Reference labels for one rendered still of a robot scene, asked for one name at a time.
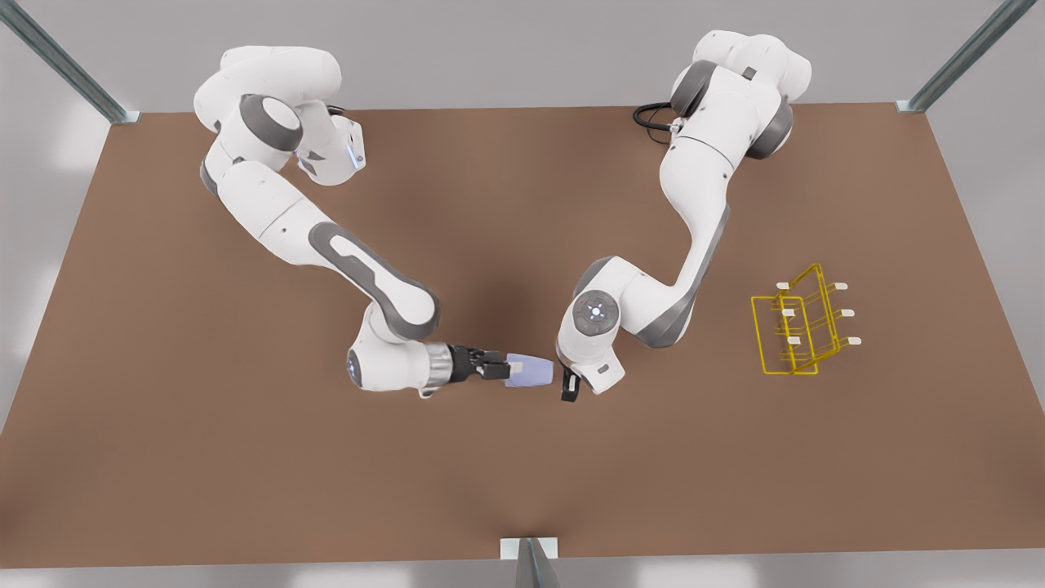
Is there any pale lilac cup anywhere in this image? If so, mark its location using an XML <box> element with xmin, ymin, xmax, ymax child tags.
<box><xmin>504</xmin><ymin>353</ymin><xmax>554</xmax><ymax>389</ymax></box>

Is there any silver frame post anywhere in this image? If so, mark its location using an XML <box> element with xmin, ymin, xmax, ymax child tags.
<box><xmin>0</xmin><ymin>0</ymin><xmax>141</xmax><ymax>125</ymax></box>
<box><xmin>896</xmin><ymin>0</ymin><xmax>1039</xmax><ymax>114</ymax></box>
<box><xmin>500</xmin><ymin>537</ymin><xmax>559</xmax><ymax>588</ymax></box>

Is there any yellow wire cup holder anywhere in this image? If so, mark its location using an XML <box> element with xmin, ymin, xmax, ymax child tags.
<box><xmin>750</xmin><ymin>263</ymin><xmax>862</xmax><ymax>376</ymax></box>

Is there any black cable loop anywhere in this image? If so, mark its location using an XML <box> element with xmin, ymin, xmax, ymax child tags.
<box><xmin>633</xmin><ymin>102</ymin><xmax>685</xmax><ymax>149</ymax></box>

